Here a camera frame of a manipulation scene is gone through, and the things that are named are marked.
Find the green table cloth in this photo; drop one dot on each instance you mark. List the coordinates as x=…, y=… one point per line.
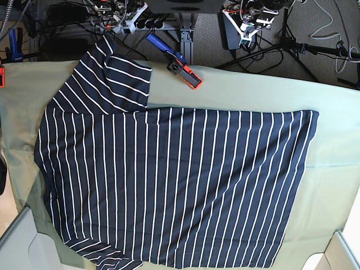
x=328, y=197

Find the grey bin at left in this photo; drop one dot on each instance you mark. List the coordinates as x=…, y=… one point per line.
x=23, y=247

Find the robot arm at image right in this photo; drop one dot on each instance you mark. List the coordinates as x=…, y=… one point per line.
x=242, y=20

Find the black tripod stand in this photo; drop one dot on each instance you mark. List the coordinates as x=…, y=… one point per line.
x=343, y=50

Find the blue clamp at left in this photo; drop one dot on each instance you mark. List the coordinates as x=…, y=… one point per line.
x=14, y=51

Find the grey bin at right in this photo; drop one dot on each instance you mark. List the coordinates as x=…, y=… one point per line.
x=337, y=255

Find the black power adapter left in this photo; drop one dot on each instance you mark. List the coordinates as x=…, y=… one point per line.
x=229, y=35

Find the grey bin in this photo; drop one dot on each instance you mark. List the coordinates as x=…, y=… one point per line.
x=337, y=255
x=23, y=247

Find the grey power strip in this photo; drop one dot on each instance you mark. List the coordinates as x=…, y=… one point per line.
x=142, y=25

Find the navy white striped T-shirt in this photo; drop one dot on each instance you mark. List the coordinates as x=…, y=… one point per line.
x=175, y=186

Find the blue orange bar clamp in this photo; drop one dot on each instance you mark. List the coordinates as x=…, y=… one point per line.
x=177, y=63

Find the black object at left edge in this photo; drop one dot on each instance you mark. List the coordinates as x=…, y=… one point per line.
x=3, y=174

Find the orange clamp at left edge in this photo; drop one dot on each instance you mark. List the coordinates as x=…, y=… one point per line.
x=2, y=76

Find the aluminium frame post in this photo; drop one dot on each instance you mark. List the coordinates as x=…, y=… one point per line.
x=186, y=23

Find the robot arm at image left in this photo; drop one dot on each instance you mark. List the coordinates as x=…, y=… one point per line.
x=116, y=16

